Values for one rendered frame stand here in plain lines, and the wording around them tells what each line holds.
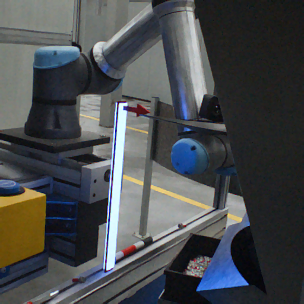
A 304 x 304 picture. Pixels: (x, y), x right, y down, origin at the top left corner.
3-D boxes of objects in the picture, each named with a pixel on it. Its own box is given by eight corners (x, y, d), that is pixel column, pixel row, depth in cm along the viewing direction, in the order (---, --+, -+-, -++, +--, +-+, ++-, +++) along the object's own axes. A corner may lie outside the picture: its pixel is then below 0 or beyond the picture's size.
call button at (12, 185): (3, 200, 67) (3, 188, 67) (-16, 193, 69) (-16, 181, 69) (25, 194, 70) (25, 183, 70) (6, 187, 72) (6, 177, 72)
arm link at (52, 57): (22, 94, 128) (24, 41, 125) (62, 93, 138) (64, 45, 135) (50, 100, 121) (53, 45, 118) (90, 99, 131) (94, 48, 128)
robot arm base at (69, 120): (12, 131, 129) (12, 94, 127) (52, 126, 141) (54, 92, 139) (53, 141, 121) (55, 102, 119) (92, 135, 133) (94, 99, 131)
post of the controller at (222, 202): (221, 210, 137) (230, 142, 133) (212, 208, 139) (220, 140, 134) (226, 208, 139) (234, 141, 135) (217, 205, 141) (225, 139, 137)
